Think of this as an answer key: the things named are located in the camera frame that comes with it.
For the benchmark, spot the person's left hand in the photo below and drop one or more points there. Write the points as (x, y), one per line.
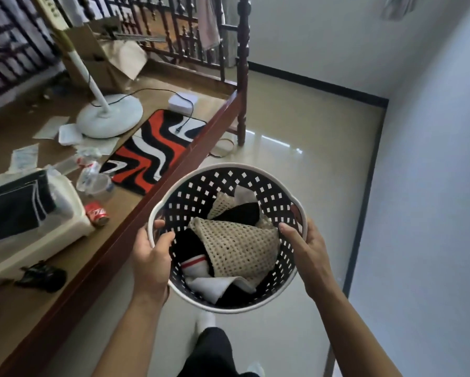
(150, 266)

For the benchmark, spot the person's right hand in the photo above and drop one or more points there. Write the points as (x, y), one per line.
(315, 265)

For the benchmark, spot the person's right thumb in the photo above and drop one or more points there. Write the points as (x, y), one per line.
(291, 234)

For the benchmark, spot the person's left thumb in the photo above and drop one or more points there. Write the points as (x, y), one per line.
(167, 241)

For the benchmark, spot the white perforated laundry basket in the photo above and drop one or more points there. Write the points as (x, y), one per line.
(203, 188)

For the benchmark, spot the person's left forearm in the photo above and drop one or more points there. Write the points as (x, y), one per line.
(133, 337)

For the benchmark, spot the person's right forearm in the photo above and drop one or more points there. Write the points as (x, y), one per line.
(352, 333)

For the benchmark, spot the white sock with red stripe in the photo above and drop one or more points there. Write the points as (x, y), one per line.
(195, 266)

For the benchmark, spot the black garment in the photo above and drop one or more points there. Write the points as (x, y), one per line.
(242, 213)

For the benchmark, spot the beige crochet garment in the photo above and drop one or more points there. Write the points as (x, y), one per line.
(238, 243)

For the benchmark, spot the white cloth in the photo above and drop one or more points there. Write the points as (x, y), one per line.
(213, 286)

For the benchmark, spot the red soda can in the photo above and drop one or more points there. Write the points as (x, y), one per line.
(97, 213)

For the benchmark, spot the clear plastic cup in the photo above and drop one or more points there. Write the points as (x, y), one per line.
(101, 190)

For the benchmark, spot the orange black white wavy rug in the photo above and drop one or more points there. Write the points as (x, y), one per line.
(152, 153)

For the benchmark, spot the person's white shoe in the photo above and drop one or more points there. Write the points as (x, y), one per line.
(256, 370)
(206, 322)

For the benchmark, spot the crushed clear plastic bottle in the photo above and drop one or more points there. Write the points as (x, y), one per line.
(87, 170)

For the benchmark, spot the white plastic storage bin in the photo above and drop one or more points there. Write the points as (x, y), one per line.
(54, 235)

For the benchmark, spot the person's black trouser leg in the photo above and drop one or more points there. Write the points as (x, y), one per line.
(215, 355)

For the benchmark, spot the black crumpled object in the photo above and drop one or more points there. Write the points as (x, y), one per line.
(42, 276)

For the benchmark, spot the white standing fan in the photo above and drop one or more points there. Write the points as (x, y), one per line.
(109, 117)

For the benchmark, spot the small white box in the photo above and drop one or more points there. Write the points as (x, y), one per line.
(182, 102)

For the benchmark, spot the white paper packet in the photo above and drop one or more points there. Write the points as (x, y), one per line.
(70, 134)

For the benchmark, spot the folded dark jeans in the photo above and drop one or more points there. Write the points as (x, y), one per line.
(15, 208)

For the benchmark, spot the printed paper slip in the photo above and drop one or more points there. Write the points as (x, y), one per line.
(24, 157)

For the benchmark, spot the silver metal bar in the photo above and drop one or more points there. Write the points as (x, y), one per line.
(140, 36)

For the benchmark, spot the brown cardboard box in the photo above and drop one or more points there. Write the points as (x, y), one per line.
(89, 47)

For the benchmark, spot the pink hanging cloth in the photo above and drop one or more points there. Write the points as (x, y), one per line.
(209, 23)

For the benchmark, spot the dark wooden bed frame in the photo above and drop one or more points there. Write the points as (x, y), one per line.
(101, 247)

